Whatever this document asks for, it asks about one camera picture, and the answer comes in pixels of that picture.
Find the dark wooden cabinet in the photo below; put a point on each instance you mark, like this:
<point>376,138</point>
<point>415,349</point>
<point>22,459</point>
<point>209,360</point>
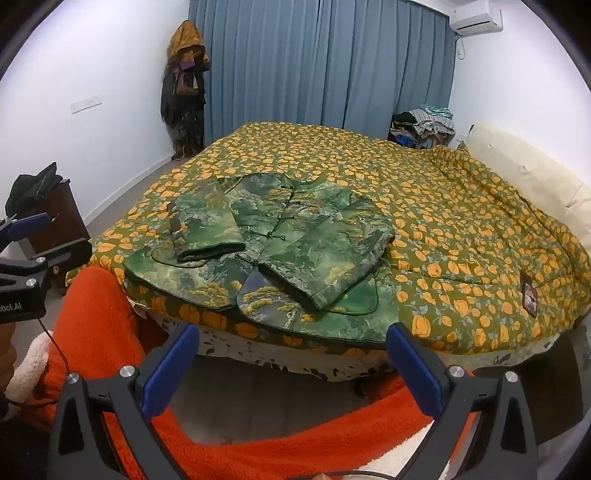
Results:
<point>67,214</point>

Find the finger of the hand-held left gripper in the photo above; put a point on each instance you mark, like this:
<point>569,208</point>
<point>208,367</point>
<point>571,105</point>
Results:
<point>27,226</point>
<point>64,256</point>

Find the leaf patterned bed sheet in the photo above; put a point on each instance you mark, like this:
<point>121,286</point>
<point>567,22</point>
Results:
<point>277,355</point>

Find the green printed jacket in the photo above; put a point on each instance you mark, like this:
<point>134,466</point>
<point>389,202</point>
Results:
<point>314,249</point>

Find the orange fleece robe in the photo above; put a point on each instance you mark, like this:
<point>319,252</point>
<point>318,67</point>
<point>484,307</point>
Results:
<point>277,443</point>

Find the blue curtain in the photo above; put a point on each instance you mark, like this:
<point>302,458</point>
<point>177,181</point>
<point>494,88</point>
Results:
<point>300,60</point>

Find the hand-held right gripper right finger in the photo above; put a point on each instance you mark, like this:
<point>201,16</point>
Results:
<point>418,369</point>

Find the white air conditioner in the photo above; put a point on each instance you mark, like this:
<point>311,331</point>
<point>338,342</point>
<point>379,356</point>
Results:
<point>475,18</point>

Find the cream headboard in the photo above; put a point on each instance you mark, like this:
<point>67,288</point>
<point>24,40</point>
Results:
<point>521,161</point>

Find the pile of clothes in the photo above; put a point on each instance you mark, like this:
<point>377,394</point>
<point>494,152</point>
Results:
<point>427,124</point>

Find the dark green cloth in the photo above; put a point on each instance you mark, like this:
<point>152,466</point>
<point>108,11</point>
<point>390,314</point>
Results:
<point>32,189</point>

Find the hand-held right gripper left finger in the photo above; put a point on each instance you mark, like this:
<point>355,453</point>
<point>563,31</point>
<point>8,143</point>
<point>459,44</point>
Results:
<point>168,369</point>

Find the orange floral quilt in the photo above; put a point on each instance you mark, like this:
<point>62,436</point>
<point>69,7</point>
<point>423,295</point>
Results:
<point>461,207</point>

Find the white wall plate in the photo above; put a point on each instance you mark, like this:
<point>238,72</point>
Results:
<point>85,104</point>

